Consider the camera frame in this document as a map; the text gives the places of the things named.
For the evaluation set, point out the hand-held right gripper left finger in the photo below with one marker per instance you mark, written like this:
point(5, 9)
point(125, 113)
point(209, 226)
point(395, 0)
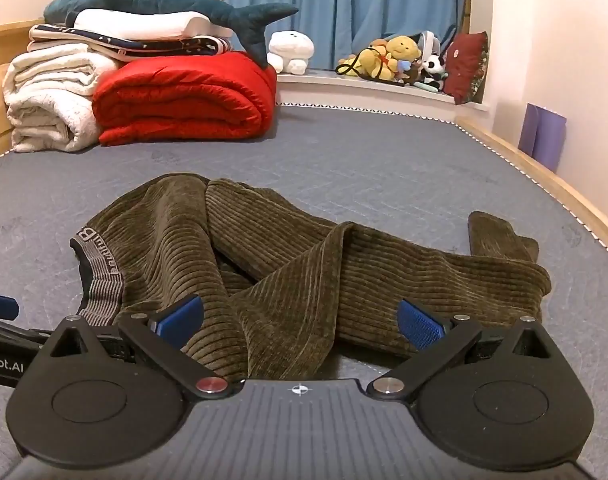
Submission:
point(181, 316)

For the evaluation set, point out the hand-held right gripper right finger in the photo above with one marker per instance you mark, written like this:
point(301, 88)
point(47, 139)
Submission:
point(420, 327)

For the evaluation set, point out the grey quilted mattress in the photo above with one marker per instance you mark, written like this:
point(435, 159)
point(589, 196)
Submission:
point(359, 170)

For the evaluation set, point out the white folded blanket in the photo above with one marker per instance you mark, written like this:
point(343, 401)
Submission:
point(48, 95)

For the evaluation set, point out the red folded comforter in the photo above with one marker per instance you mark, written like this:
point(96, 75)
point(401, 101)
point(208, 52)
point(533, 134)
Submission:
point(183, 100)

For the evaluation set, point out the purple folder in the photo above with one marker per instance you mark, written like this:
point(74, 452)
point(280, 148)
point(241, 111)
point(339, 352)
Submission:
point(544, 135)

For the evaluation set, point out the white window ledge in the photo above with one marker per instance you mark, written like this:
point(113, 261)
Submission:
point(334, 85)

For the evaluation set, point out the panda plush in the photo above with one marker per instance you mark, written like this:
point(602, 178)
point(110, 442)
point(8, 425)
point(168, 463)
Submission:
point(434, 67)

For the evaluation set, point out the dark red cushion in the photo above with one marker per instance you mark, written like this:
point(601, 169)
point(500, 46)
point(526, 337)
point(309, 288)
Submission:
point(464, 65)

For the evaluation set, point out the navy patterned folded blanket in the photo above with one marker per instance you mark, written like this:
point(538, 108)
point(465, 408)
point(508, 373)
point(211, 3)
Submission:
point(158, 46)

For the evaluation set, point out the yellow bear plush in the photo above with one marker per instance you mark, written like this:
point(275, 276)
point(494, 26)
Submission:
point(401, 47)

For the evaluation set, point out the white round plush toy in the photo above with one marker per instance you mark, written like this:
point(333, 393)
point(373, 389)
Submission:
point(289, 47)

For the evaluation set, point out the white pillow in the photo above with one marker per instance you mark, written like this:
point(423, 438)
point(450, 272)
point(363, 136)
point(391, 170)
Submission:
point(148, 22)

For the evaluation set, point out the blue curtain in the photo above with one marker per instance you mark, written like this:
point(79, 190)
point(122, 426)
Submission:
point(334, 5)

